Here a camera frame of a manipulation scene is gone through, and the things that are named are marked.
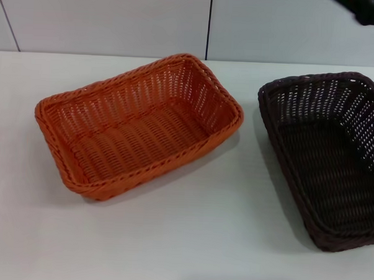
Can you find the dark brown woven basket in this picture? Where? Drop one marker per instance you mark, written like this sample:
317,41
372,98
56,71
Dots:
332,152

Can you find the orange woven basket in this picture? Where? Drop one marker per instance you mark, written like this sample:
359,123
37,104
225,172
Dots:
134,134

